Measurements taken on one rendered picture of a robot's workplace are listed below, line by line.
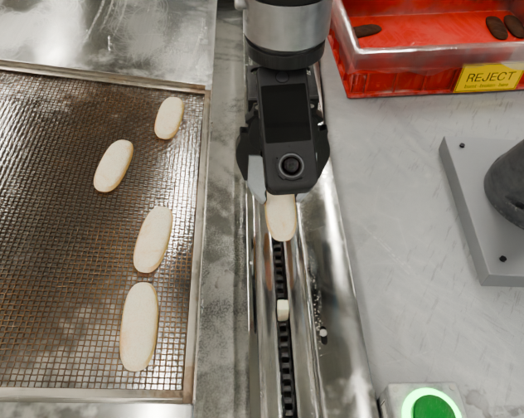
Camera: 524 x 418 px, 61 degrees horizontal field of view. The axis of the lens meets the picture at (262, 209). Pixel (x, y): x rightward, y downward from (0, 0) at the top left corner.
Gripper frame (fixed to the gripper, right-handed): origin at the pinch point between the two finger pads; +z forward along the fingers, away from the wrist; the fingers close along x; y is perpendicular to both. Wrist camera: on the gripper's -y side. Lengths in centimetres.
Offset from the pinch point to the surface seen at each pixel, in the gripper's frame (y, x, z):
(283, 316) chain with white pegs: -11.0, 0.1, 8.5
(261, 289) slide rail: -7.3, 2.6, 8.7
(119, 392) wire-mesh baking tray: -20.7, 16.7, 3.5
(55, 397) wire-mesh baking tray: -21.5, 21.9, 1.5
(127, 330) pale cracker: -14.7, 16.7, 2.7
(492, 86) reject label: 35, -43, 10
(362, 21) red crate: 62, -23, 11
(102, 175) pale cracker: 6.5, 22.9, 1.6
